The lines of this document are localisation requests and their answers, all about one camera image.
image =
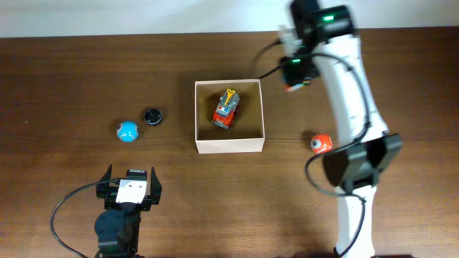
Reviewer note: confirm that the red robot ball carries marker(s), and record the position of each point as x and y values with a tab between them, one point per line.
321	143

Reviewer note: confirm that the pink cardboard box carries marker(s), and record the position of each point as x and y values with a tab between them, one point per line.
247	133

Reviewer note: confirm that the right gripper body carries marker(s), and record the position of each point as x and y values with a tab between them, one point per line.
293	80

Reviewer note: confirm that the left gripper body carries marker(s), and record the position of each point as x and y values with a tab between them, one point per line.
147	202

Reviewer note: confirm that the colourful puzzle cube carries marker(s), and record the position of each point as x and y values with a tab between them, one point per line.
296	86

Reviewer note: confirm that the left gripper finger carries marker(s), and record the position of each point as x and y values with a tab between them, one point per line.
106	178
155	186

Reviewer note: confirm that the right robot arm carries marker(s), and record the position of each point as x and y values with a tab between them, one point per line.
330	48

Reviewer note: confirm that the red toy fire truck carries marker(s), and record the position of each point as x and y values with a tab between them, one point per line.
225	112

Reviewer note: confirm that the blue robot ball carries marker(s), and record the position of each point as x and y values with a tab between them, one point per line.
127	131

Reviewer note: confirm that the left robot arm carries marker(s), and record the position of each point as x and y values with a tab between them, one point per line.
118	232

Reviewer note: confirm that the black round wheel cap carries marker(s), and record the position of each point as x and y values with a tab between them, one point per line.
153	117

